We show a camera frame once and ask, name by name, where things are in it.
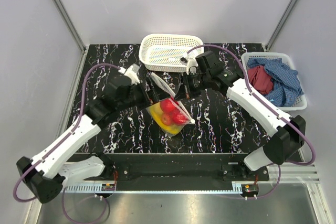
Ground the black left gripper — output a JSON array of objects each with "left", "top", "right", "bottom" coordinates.
[{"left": 118, "top": 75, "right": 170, "bottom": 111}]

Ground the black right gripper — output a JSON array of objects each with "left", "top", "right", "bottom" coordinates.
[{"left": 174, "top": 71, "right": 211, "bottom": 102}]

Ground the polka dot zip top bag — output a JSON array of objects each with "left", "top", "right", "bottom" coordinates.
[{"left": 146, "top": 72, "right": 195, "bottom": 137}]

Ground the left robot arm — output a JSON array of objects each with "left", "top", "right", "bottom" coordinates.
[{"left": 16, "top": 75, "right": 169, "bottom": 204}]

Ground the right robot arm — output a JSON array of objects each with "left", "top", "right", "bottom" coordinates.
[{"left": 174, "top": 51, "right": 306, "bottom": 180}]

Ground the yellow fake banana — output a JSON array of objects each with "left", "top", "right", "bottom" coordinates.
[{"left": 148, "top": 103, "right": 183, "bottom": 135}]

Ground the red fake apple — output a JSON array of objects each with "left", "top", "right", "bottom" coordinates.
[{"left": 160, "top": 99, "right": 176, "bottom": 113}]

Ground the red fake tomato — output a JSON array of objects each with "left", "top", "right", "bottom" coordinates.
[{"left": 171, "top": 111, "right": 189, "bottom": 125}]

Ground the small red fake fruit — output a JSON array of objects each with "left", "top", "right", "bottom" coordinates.
[{"left": 161, "top": 113, "right": 173, "bottom": 126}]

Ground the white perforated plastic basket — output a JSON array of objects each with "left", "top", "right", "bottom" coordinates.
[{"left": 139, "top": 34, "right": 204, "bottom": 73}]

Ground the dark red cloth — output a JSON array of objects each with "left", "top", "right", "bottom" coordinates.
[{"left": 247, "top": 66, "right": 274, "bottom": 95}]

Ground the lavender plastic basket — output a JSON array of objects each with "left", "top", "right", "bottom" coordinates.
[{"left": 241, "top": 52, "right": 308, "bottom": 111}]

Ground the blue checkered cloth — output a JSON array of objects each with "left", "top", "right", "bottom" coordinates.
[{"left": 247, "top": 57, "right": 303, "bottom": 107}]

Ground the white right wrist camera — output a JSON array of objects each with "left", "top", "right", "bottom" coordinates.
[{"left": 180, "top": 52, "right": 198, "bottom": 75}]

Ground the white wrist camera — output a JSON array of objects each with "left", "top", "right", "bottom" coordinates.
[
  {"left": 118, "top": 64, "right": 140, "bottom": 84},
  {"left": 180, "top": 52, "right": 198, "bottom": 75}
]

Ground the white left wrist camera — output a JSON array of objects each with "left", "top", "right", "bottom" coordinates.
[{"left": 118, "top": 64, "right": 140, "bottom": 84}]

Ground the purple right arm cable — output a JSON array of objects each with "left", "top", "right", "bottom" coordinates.
[{"left": 186, "top": 44, "right": 316, "bottom": 166}]

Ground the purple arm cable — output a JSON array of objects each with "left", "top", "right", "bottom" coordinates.
[
  {"left": 12, "top": 63, "right": 124, "bottom": 204},
  {"left": 186, "top": 44, "right": 316, "bottom": 166}
]

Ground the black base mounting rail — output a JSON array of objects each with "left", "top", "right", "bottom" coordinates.
[{"left": 65, "top": 152, "right": 289, "bottom": 192}]

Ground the left aluminium frame post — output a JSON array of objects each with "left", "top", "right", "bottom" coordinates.
[{"left": 52, "top": 0, "right": 87, "bottom": 52}]

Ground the aluminium frame post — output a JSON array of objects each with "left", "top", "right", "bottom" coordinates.
[
  {"left": 264, "top": 0, "right": 299, "bottom": 51},
  {"left": 52, "top": 0, "right": 87, "bottom": 52}
]

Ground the right aluminium frame post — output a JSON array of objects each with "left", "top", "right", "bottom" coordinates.
[{"left": 264, "top": 0, "right": 299, "bottom": 51}]

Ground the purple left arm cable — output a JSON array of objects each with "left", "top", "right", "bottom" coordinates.
[{"left": 12, "top": 63, "right": 124, "bottom": 204}]

